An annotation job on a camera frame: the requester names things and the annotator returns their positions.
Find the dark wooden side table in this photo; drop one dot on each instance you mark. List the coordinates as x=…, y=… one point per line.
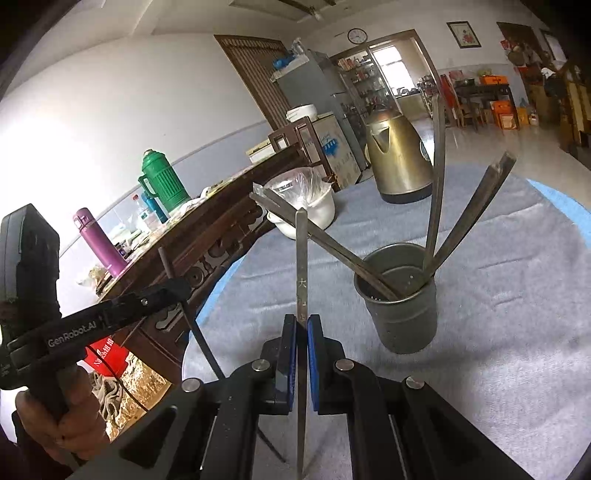
x=478, y=96

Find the carved dark wooden sideboard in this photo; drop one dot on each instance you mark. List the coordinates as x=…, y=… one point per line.
x=201, y=246

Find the grey refrigerator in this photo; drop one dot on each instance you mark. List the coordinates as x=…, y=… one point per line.
x=312, y=78

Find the green thermos flask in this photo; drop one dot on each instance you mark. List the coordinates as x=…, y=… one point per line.
x=160, y=181

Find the purple water bottle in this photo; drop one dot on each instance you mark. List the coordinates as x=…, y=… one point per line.
x=99, y=243

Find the grey towel table mat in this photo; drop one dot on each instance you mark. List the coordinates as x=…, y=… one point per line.
x=512, y=349

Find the blue table cover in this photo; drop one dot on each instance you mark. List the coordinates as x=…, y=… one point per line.
x=565, y=205

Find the round wall clock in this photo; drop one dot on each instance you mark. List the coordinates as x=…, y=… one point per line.
x=357, y=36

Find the person left hand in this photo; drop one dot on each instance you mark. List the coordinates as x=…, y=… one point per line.
x=80, y=431

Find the brass electric kettle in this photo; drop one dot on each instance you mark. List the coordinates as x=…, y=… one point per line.
x=401, y=165

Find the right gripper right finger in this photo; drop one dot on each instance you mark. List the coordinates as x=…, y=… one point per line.
x=399, y=429

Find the framed wall picture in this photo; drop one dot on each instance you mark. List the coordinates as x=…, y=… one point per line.
x=464, y=35

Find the small white freezer cabinet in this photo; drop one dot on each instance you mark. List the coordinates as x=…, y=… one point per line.
x=335, y=146

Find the dark metal chopstick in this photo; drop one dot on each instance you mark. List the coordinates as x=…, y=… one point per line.
x=204, y=347
x=301, y=262
x=323, y=244
x=439, y=165
x=328, y=237
x=490, y=184

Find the dark metal utensil cup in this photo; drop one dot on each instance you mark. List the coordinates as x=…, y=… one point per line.
x=408, y=324

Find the clear plastic bag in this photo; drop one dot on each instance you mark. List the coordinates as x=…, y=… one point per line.
x=301, y=187

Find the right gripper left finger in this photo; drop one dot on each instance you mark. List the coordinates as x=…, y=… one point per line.
x=206, y=430

